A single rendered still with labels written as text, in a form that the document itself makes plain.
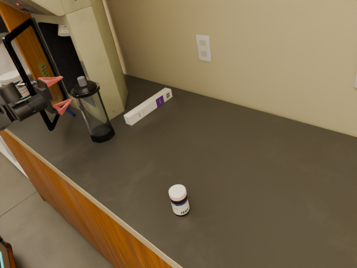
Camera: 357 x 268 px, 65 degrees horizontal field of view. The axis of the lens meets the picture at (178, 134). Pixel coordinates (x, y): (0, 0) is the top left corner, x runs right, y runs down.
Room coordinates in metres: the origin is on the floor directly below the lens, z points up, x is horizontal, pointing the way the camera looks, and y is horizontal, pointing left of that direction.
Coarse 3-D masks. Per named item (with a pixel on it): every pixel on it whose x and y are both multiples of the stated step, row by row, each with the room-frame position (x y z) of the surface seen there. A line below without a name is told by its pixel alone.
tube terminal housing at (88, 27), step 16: (64, 0) 1.12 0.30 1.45; (80, 0) 1.16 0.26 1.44; (96, 0) 1.30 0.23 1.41; (32, 16) 1.34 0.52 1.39; (48, 16) 1.22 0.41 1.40; (64, 16) 1.12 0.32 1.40; (80, 16) 1.14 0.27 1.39; (96, 16) 1.21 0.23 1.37; (80, 32) 1.13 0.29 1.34; (96, 32) 1.17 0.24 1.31; (80, 48) 1.12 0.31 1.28; (96, 48) 1.16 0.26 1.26; (112, 48) 1.31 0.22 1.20; (96, 64) 1.14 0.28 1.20; (112, 64) 1.22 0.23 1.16; (96, 80) 1.13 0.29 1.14; (112, 80) 1.17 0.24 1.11; (112, 96) 1.16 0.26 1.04; (112, 112) 1.14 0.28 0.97
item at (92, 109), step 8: (96, 88) 0.98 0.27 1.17; (88, 96) 0.96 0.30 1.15; (96, 96) 0.98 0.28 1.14; (80, 104) 0.97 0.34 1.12; (88, 104) 0.96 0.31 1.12; (96, 104) 0.97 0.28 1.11; (88, 112) 0.96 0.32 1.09; (96, 112) 0.97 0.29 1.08; (104, 112) 0.99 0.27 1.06; (88, 120) 0.97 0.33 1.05; (96, 120) 0.96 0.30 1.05; (104, 120) 0.98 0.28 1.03; (88, 128) 0.98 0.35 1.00; (96, 128) 0.96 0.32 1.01; (104, 128) 0.97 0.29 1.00; (96, 136) 0.96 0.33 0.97
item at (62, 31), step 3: (60, 24) 1.23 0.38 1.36; (60, 27) 1.23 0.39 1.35; (63, 27) 1.22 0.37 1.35; (60, 30) 1.23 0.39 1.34; (63, 30) 1.21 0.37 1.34; (66, 30) 1.21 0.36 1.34; (60, 33) 1.23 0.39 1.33; (63, 33) 1.21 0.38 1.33; (66, 33) 1.20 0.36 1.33; (69, 33) 1.20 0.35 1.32; (63, 36) 1.21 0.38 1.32
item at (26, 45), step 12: (24, 36) 1.19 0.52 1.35; (36, 36) 1.30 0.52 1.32; (24, 48) 1.15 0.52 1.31; (36, 48) 1.25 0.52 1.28; (12, 60) 1.03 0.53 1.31; (24, 60) 1.10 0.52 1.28; (36, 60) 1.20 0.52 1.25; (36, 72) 1.15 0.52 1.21; (48, 72) 1.26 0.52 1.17; (60, 96) 1.27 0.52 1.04
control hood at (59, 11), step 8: (0, 0) 1.28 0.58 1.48; (8, 0) 1.21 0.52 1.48; (16, 0) 1.14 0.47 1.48; (24, 0) 1.09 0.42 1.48; (32, 0) 1.05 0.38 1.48; (40, 0) 1.07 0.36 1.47; (48, 0) 1.08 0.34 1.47; (56, 0) 1.10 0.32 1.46; (40, 8) 1.10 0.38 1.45; (48, 8) 1.08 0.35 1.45; (56, 8) 1.09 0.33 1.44
